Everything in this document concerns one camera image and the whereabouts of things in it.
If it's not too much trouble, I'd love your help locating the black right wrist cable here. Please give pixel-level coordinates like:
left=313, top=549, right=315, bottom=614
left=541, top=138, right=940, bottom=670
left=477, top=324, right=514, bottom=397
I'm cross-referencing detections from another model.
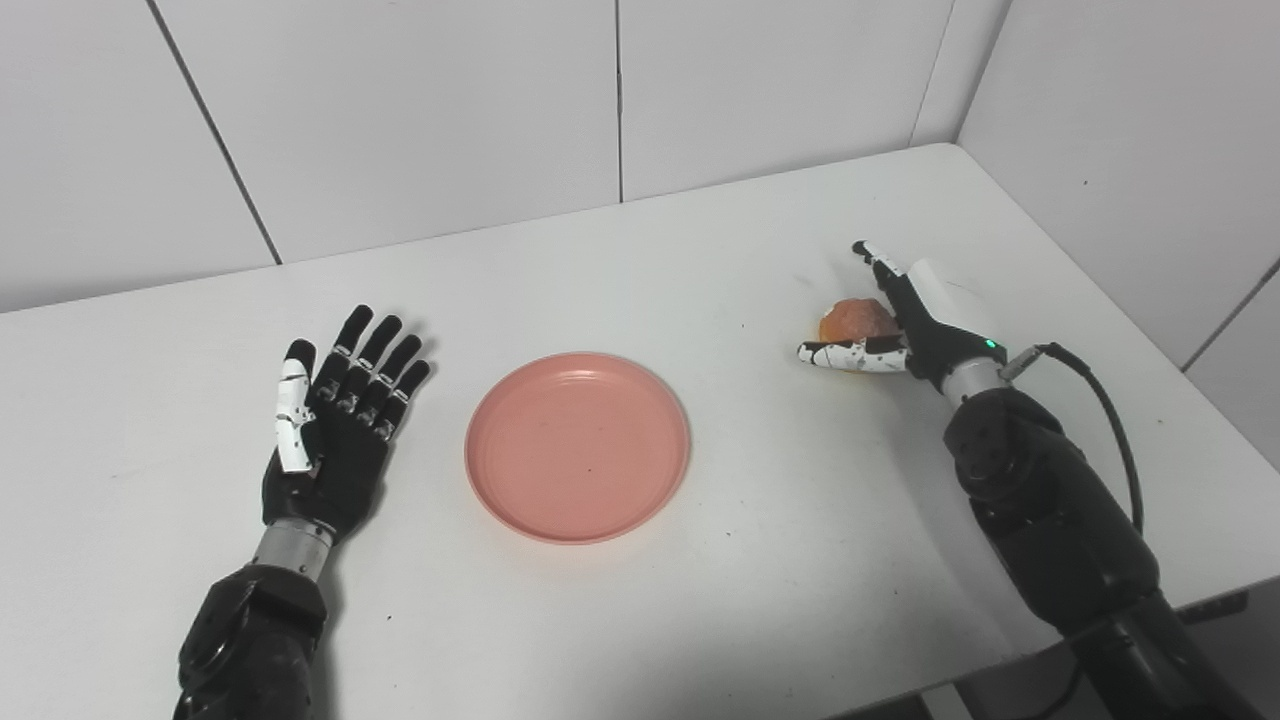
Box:
left=1000, top=342, right=1146, bottom=536

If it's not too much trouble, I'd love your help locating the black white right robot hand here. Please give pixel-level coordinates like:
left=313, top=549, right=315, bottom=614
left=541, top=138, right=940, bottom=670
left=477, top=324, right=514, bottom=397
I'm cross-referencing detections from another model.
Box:
left=797, top=240, right=1006, bottom=396

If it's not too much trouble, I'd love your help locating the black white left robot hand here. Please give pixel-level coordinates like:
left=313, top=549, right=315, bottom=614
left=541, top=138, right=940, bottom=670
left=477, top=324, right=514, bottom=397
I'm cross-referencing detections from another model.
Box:
left=262, top=305, right=433, bottom=546

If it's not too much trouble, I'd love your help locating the pink round plate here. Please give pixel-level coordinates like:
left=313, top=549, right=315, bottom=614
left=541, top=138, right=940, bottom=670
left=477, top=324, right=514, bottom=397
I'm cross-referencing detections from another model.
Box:
left=464, top=351, right=692, bottom=546

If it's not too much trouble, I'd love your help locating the orange cream puff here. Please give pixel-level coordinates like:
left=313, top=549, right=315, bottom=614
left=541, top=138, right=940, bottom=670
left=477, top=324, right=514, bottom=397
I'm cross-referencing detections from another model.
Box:
left=818, top=297, right=901, bottom=373

